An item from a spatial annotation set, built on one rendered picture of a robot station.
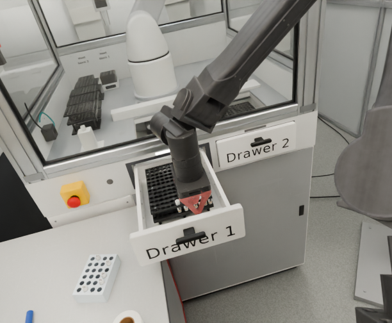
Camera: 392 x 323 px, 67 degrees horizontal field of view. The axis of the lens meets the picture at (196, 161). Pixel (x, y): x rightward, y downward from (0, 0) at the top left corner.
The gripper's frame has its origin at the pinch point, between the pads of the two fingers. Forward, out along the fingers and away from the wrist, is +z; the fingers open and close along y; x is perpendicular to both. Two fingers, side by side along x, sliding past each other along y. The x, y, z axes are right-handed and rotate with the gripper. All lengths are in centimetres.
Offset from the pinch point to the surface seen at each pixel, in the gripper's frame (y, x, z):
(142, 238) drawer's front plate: 2.6, 14.1, 8.1
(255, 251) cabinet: 35, -26, 72
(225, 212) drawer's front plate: 2.6, -7.1, 7.2
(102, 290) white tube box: 0.3, 27.9, 20.3
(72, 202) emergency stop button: 29.0, 35.7, 12.1
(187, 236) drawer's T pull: -0.4, 3.6, 8.7
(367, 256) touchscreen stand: 31, -86, 96
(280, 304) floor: 22, -33, 100
